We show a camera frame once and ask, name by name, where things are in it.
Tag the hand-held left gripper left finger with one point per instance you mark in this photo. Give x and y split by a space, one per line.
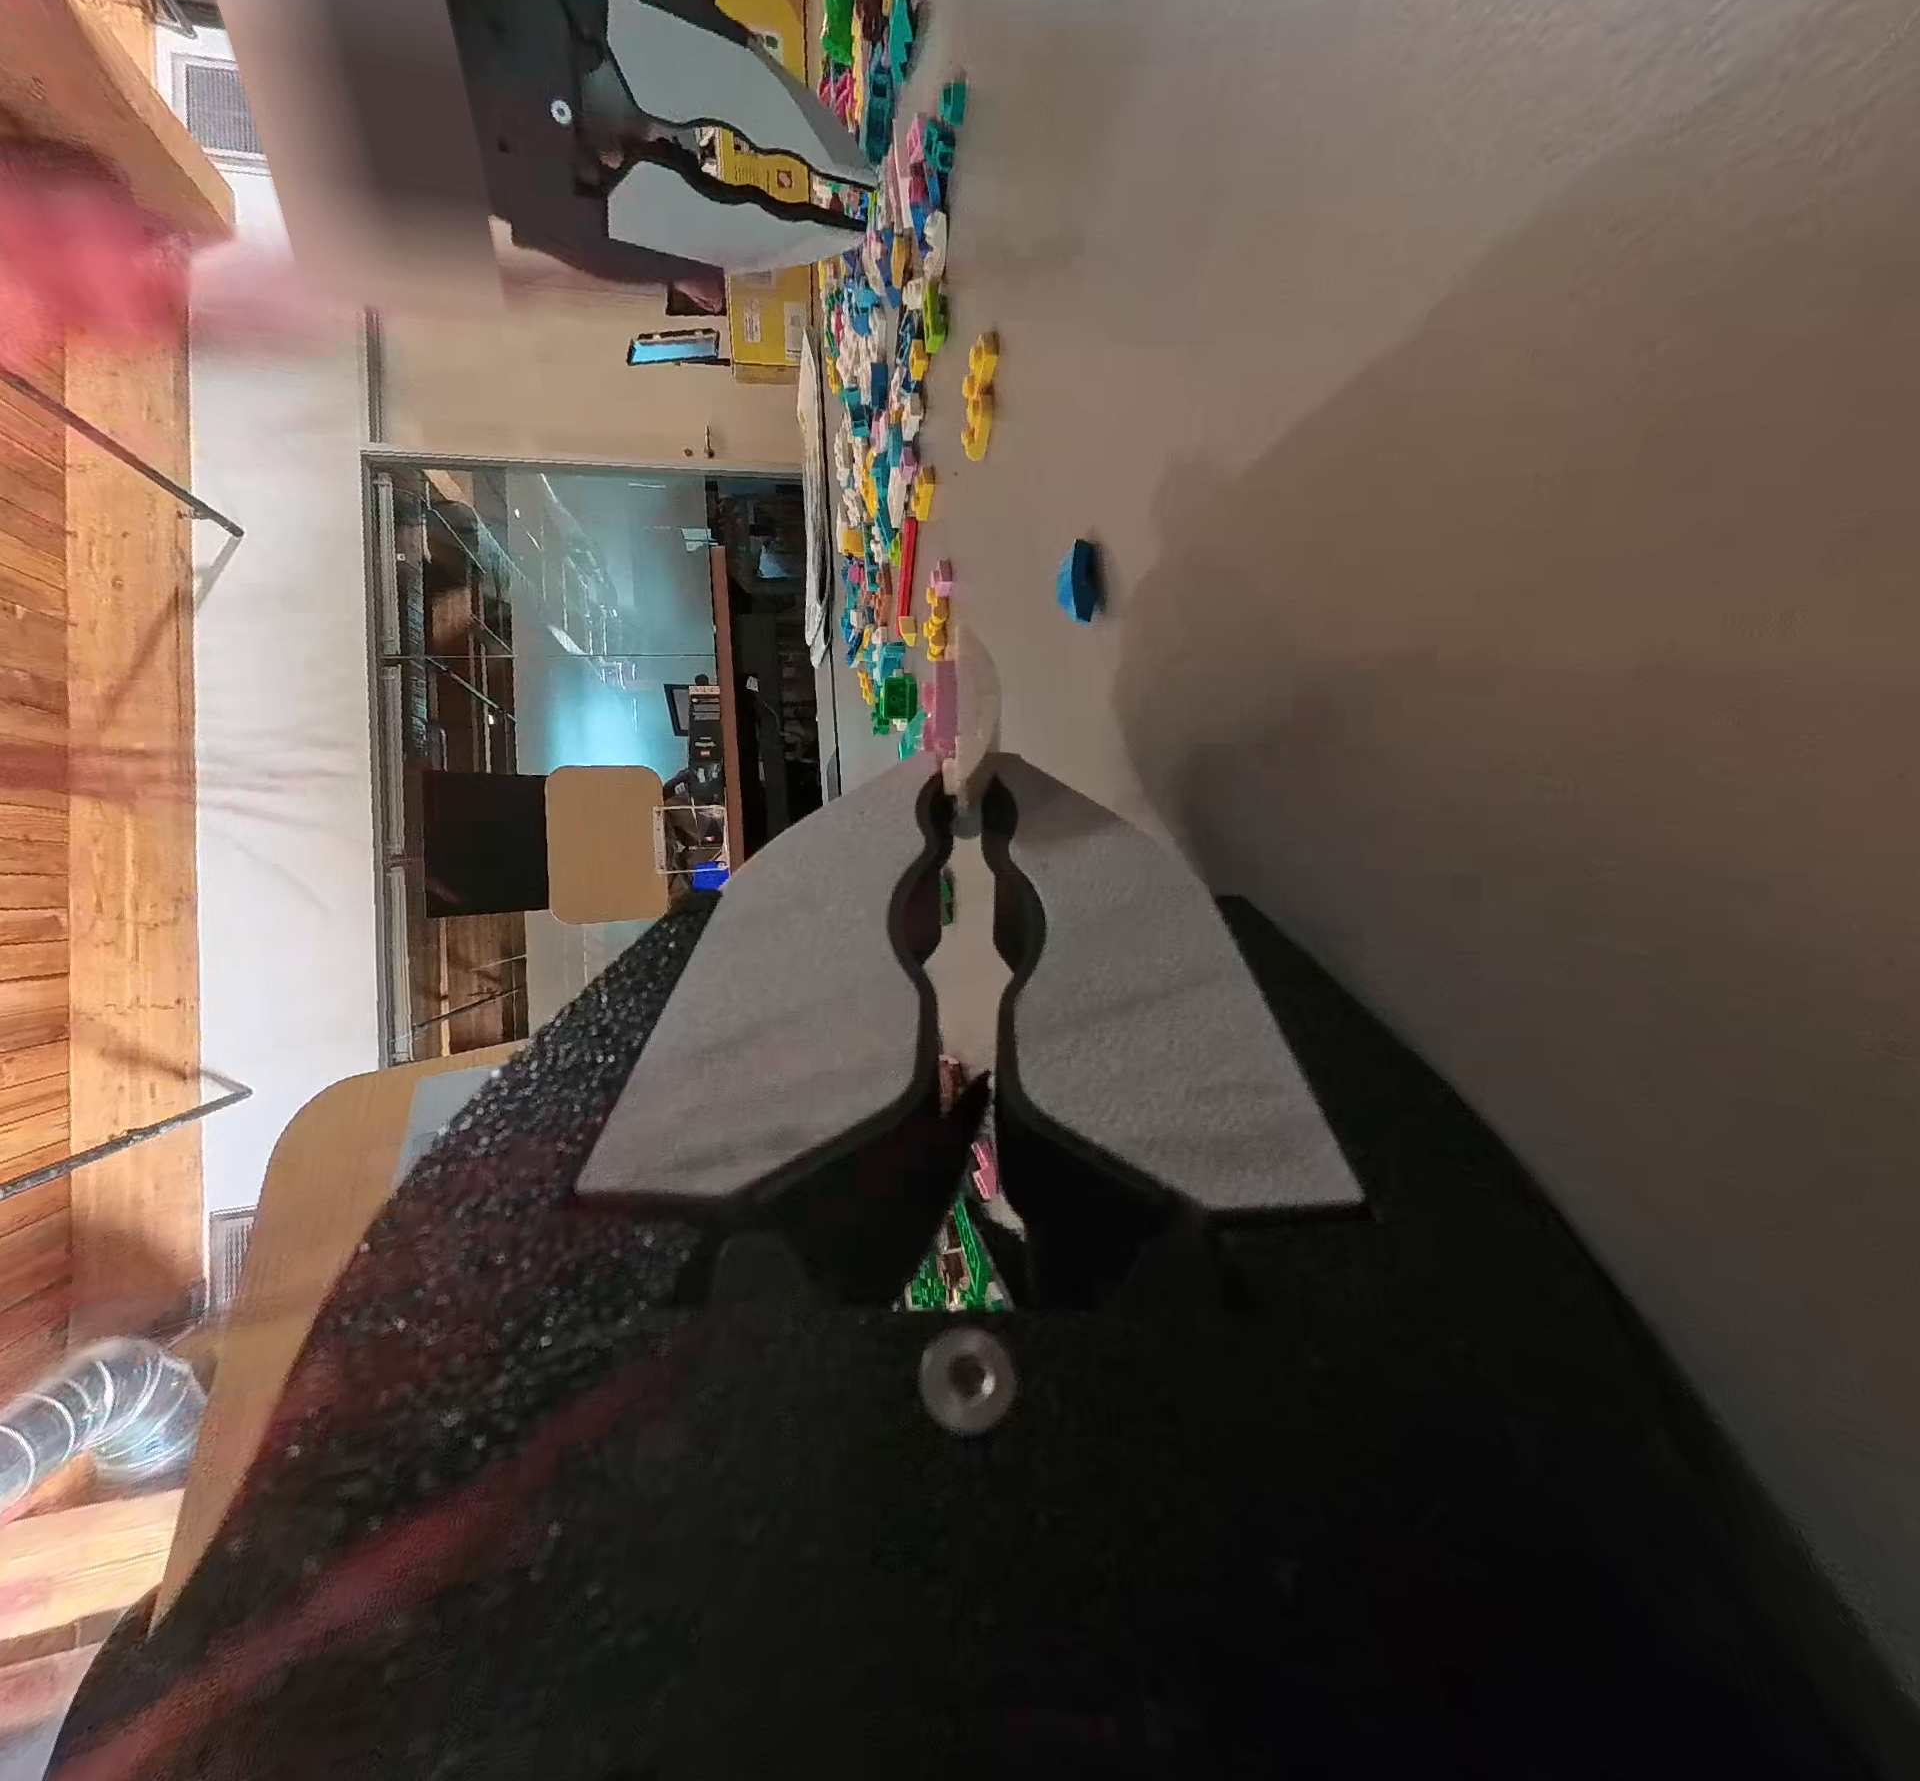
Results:
750 1015

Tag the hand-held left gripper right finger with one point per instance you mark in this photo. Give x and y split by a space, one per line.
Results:
1155 1049

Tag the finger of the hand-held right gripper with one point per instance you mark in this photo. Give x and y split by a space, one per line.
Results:
696 72
706 221

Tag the pile of colourful lego bricks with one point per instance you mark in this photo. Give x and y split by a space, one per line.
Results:
883 354

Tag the green lego baseplate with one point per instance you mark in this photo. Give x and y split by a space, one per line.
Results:
952 1264

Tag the yellow lego brick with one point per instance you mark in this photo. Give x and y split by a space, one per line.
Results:
982 366
978 426

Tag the dark blue sloped lego brick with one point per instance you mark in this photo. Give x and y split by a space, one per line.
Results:
1075 579

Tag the small black-framed screen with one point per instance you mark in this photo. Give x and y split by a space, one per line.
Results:
670 345

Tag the clear display box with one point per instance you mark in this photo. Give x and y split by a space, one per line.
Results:
694 842

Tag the wooden chair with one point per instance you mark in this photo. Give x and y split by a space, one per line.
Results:
605 842

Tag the black panel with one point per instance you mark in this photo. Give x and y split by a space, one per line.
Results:
477 842

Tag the glass partition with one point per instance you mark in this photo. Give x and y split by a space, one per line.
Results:
600 612

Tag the wooden ceiling beam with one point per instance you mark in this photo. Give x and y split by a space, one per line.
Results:
120 84

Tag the light wooden table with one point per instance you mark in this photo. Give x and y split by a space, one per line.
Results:
316 1244

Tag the black metal rod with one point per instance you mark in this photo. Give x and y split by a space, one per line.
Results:
135 462
135 1133

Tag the white floor vent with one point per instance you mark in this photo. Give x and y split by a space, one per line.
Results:
228 1264

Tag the white wall vent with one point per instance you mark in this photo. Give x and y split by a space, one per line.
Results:
217 109

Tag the wooden post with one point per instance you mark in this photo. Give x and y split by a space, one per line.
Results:
131 837

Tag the silver flexible air duct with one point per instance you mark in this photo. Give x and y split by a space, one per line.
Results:
89 1422

